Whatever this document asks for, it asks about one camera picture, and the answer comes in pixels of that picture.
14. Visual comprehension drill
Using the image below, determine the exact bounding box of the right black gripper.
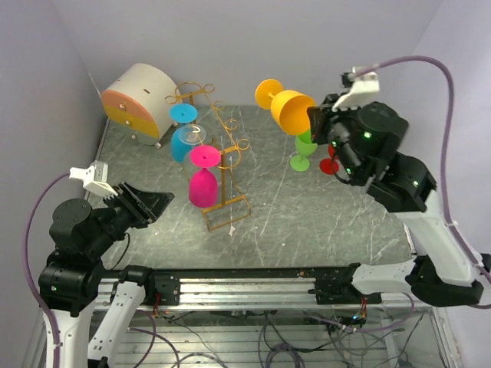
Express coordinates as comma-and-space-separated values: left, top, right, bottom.
309, 92, 367, 181

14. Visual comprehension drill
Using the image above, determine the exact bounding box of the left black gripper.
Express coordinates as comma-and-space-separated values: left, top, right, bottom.
85, 178, 173, 257

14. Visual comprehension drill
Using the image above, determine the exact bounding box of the green plastic wine glass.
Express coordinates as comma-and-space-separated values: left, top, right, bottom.
289, 130, 318, 172

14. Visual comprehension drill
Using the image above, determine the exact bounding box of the red plastic wine glass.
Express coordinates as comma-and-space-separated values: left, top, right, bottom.
319, 145, 339, 176

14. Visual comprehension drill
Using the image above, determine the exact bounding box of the orange plastic wine glass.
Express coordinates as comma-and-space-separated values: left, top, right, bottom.
255, 79, 315, 136

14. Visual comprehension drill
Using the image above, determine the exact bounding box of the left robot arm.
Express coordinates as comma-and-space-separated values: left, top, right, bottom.
38, 182, 174, 367

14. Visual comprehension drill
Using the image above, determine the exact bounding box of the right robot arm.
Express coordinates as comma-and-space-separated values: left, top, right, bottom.
306, 94, 490, 307

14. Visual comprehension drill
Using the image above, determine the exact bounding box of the pink plastic wine glass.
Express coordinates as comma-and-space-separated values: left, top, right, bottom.
188, 145, 221, 209

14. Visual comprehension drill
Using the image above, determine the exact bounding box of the blue plastic wine glass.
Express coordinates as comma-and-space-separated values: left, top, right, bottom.
170, 103, 198, 163

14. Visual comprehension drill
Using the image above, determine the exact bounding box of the clear wine glass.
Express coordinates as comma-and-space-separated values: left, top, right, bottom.
178, 123, 206, 179

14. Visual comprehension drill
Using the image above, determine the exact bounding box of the white semicircular drawer box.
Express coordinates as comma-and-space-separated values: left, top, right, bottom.
101, 63, 180, 148

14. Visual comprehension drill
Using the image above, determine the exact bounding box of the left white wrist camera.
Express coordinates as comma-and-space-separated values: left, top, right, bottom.
69, 160, 117, 198

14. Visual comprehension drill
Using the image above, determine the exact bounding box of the gold wire glass rack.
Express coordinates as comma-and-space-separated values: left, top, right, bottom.
171, 81, 252, 232

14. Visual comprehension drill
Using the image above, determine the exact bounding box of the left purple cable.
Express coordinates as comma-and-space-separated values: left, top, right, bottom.
21, 172, 84, 368

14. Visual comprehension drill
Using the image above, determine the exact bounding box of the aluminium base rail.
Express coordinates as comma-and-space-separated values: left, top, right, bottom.
41, 268, 446, 311

